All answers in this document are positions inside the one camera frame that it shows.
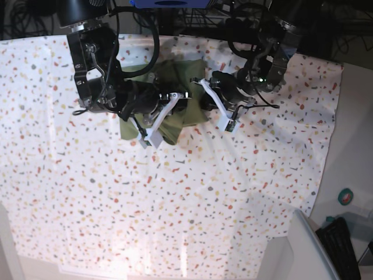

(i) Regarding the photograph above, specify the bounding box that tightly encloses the green t-shirt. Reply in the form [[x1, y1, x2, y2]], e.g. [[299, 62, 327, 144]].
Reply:
[[120, 59, 207, 145]]

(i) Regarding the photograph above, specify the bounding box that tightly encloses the terrazzo pattern table cloth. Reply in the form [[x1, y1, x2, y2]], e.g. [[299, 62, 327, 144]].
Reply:
[[1, 36, 343, 279]]

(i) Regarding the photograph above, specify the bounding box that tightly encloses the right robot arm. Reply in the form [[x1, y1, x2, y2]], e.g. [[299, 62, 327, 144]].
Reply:
[[56, 1, 177, 121]]

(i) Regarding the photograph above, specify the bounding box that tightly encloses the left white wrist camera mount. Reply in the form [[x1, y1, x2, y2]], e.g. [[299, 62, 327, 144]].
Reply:
[[190, 78, 255, 134]]

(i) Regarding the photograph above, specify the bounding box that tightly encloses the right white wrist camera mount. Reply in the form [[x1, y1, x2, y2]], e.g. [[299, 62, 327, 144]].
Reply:
[[129, 92, 191, 149]]

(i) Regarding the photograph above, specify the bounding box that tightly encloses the blue box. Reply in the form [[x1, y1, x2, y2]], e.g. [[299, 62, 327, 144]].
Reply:
[[129, 0, 216, 9]]

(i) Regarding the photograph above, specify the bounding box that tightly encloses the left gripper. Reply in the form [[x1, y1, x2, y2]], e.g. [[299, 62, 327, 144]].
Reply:
[[200, 71, 256, 111]]

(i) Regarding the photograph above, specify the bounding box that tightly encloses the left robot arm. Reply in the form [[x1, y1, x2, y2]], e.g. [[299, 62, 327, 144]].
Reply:
[[207, 1, 319, 113]]

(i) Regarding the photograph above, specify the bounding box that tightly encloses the grey plastic bin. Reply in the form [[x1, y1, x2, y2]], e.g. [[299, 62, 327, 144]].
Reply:
[[287, 210, 340, 280]]

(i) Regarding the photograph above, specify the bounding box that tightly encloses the green tape roll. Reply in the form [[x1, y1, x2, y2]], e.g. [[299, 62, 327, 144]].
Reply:
[[337, 188, 354, 206]]

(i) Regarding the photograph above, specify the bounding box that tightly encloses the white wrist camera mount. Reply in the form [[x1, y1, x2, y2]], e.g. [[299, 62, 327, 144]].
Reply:
[[190, 78, 255, 134], [129, 92, 191, 149]]

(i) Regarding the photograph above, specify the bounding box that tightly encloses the black keyboard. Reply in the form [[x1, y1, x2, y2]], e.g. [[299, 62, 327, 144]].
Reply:
[[316, 217, 361, 280]]

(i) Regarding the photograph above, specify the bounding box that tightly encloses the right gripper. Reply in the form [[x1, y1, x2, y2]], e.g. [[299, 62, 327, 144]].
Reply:
[[118, 80, 171, 121]]

